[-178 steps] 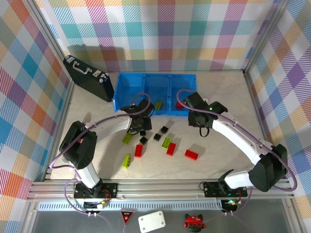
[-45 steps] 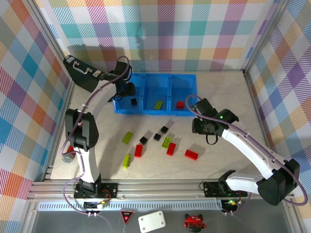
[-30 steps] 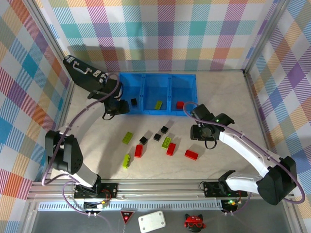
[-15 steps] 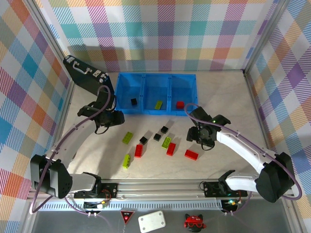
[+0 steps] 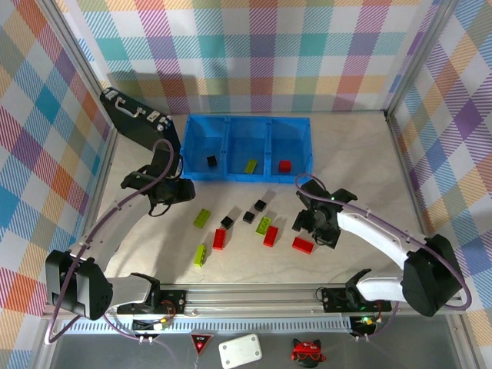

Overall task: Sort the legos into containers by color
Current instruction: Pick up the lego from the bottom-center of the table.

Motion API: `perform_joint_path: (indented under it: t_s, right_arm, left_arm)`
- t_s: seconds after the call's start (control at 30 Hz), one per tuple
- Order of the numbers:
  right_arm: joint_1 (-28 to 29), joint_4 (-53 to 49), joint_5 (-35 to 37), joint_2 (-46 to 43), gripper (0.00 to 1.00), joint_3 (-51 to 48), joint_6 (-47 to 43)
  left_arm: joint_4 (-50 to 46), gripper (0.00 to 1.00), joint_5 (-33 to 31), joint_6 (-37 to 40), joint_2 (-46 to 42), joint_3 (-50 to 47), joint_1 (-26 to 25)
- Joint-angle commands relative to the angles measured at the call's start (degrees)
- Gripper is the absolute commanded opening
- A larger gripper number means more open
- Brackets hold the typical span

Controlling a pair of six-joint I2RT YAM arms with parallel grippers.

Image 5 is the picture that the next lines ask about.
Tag black carrying case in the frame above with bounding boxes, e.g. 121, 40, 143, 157
99, 88, 182, 162

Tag small circuit board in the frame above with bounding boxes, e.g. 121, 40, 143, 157
351, 314, 385, 327
132, 317, 172, 332

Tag black cat figure red glasses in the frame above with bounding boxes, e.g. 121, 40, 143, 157
290, 337, 327, 364

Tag white plastic box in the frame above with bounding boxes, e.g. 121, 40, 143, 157
218, 333, 264, 369

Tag red triangular stop button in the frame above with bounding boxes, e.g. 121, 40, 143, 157
189, 333, 214, 357

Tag thin black cable loop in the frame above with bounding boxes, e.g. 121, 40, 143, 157
148, 201, 173, 218

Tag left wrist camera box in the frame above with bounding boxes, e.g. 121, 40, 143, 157
153, 148, 174, 180

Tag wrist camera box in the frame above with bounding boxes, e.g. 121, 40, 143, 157
153, 148, 174, 180
296, 180, 332, 211

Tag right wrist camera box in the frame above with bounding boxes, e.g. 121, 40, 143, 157
296, 180, 332, 211

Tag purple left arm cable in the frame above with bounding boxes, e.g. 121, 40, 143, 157
45, 138, 181, 369

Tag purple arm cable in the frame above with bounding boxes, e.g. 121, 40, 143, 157
45, 138, 181, 369
294, 173, 472, 343

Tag aluminium side rail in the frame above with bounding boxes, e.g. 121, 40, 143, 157
384, 110, 434, 241
75, 125, 118, 254

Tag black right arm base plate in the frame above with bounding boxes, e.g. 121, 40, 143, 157
321, 287, 393, 313

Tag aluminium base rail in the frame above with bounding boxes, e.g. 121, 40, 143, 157
45, 283, 466, 321

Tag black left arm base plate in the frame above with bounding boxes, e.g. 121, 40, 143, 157
151, 290, 188, 317

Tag slotted grey cable duct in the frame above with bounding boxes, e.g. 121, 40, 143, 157
61, 317, 354, 335

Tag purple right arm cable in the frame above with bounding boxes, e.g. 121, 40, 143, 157
294, 173, 472, 343

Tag aluminium frame post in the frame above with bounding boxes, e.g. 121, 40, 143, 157
40, 0, 118, 131
384, 0, 462, 115

